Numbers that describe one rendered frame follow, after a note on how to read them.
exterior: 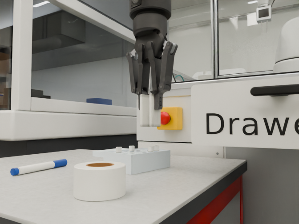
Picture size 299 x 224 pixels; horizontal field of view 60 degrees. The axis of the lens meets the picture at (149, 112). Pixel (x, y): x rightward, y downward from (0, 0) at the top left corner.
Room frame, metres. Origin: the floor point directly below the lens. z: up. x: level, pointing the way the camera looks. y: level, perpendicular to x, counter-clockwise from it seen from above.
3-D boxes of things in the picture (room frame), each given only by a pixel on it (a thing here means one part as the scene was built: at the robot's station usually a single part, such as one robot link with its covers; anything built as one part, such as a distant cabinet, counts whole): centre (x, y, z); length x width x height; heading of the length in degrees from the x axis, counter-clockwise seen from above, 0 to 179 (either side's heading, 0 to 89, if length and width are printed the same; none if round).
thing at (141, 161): (0.57, 0.03, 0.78); 0.12 x 0.08 x 0.04; 138
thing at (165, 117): (0.79, -0.05, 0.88); 0.04 x 0.03 x 0.04; 60
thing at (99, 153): (0.81, 0.10, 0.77); 0.13 x 0.09 x 0.02; 146
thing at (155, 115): (0.55, -0.01, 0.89); 0.03 x 0.01 x 0.07; 138
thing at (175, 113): (0.82, -0.06, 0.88); 0.07 x 0.05 x 0.07; 60
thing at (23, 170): (0.54, 0.22, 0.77); 0.14 x 0.02 x 0.02; 156
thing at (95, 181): (0.36, 0.07, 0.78); 0.07 x 0.07 x 0.04
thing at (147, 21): (0.56, 0.00, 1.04); 0.08 x 0.07 x 0.09; 48
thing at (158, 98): (0.54, -0.03, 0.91); 0.03 x 0.01 x 0.05; 48
